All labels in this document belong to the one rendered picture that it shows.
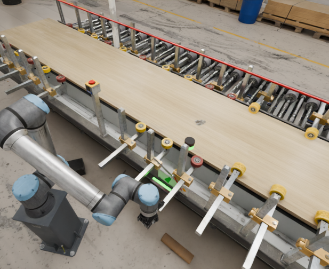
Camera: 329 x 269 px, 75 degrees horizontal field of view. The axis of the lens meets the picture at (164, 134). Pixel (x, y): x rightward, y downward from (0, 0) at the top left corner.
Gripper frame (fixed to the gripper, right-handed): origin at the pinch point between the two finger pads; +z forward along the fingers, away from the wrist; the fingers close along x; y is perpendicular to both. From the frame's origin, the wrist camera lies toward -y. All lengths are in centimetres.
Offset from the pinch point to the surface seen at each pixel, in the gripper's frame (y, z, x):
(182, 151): -32.1, -28.5, -4.1
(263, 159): -78, -7, 35
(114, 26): -128, -29, -160
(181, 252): -18, 75, 18
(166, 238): -18, 75, 2
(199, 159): -48.7, -7.7, 0.8
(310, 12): -619, 33, -28
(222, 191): -33.1, -14.4, 24.4
